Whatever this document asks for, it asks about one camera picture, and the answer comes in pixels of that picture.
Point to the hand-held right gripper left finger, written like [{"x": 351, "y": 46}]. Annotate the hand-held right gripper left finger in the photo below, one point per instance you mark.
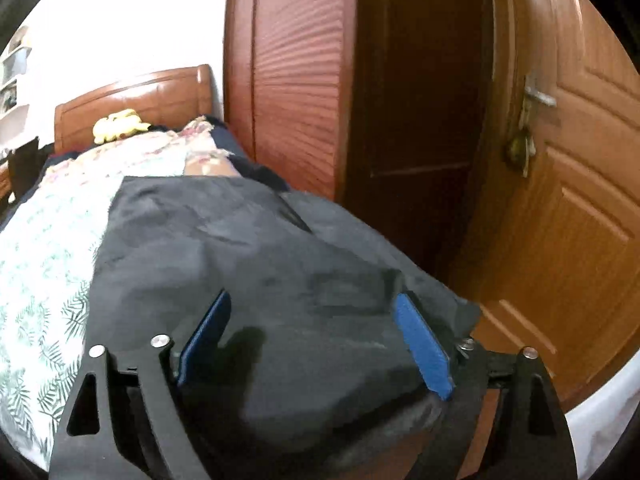
[{"x": 205, "y": 335}]

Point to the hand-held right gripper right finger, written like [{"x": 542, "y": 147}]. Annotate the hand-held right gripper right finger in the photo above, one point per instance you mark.
[{"x": 425, "y": 350}]

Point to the dark grey zip jacket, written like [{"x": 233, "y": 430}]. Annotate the dark grey zip jacket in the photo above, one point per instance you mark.
[{"x": 280, "y": 285}]

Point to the leaf print blanket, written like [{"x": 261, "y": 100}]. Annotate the leaf print blanket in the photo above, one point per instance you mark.
[{"x": 45, "y": 285}]

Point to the floral blanket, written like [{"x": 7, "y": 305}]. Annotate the floral blanket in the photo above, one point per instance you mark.
[{"x": 150, "y": 155}]

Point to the wooden door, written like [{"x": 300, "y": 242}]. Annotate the wooden door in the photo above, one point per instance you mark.
[{"x": 575, "y": 235}]

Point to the hanging key bunch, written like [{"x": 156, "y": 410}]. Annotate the hanging key bunch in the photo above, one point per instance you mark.
[{"x": 520, "y": 147}]

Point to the yellow plush toy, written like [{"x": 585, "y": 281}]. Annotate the yellow plush toy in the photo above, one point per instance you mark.
[{"x": 117, "y": 127}]

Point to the wooden bed headboard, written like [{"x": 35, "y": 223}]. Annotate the wooden bed headboard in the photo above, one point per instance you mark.
[{"x": 150, "y": 100}]

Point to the dark wooden chair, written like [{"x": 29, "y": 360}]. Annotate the dark wooden chair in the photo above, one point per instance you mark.
[{"x": 25, "y": 165}]

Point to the wooden louvred wardrobe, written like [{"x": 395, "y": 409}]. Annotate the wooden louvred wardrobe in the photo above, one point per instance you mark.
[{"x": 295, "y": 85}]

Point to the white wall shelf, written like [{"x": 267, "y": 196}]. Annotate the white wall shelf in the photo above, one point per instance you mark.
[{"x": 12, "y": 65}]

